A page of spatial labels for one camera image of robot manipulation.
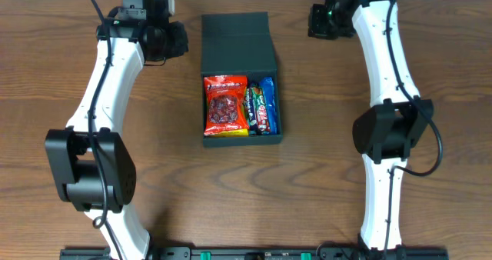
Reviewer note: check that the yellow candy bag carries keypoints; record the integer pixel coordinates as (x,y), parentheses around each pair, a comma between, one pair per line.
(231,133)

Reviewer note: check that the red green KitKat Milo bar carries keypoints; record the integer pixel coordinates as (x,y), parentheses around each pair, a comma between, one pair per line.
(261,111)

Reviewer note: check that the dark blue chocolate bar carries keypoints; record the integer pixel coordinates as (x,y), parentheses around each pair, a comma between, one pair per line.
(249,112)

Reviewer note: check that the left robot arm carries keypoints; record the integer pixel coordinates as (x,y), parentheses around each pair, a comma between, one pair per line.
(90,164)

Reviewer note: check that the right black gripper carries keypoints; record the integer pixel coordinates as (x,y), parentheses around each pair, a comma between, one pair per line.
(317,22)

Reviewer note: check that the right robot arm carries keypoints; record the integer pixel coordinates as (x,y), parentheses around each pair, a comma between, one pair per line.
(385,134)

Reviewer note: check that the blue Oreo cookie pack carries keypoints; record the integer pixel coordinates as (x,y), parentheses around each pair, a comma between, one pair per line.
(267,85)

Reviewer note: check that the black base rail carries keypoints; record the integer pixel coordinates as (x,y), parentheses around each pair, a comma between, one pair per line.
(324,253)

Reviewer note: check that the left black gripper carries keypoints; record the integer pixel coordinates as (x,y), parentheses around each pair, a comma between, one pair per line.
(177,39)

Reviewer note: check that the black cardboard box with lid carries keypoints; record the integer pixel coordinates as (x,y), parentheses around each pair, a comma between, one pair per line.
(240,44)

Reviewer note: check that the red Maltesers candy bag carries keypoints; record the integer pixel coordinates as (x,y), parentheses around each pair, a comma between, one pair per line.
(225,97)

